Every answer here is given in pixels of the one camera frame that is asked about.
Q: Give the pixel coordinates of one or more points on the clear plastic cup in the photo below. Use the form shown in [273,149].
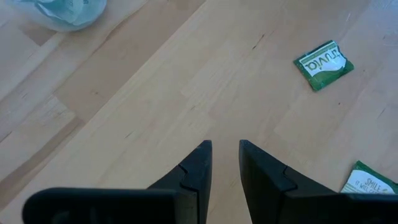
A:
[46,21]

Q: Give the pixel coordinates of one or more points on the dark green Truvia packet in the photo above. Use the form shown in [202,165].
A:
[323,67]

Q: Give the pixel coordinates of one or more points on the white and green Truvia packet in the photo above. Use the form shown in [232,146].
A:
[370,182]

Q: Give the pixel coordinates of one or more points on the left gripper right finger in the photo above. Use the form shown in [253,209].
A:
[261,174]

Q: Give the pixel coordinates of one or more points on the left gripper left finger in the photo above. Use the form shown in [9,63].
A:
[199,168]

